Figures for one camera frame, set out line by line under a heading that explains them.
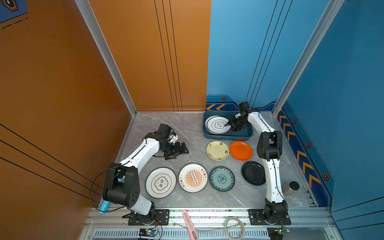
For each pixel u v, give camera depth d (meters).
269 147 0.65
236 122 0.93
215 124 1.09
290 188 0.74
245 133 1.05
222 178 0.86
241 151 0.97
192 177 0.86
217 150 0.97
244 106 0.89
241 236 0.69
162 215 0.74
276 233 0.70
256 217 0.72
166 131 0.72
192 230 0.69
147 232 0.71
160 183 0.85
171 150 0.75
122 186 0.44
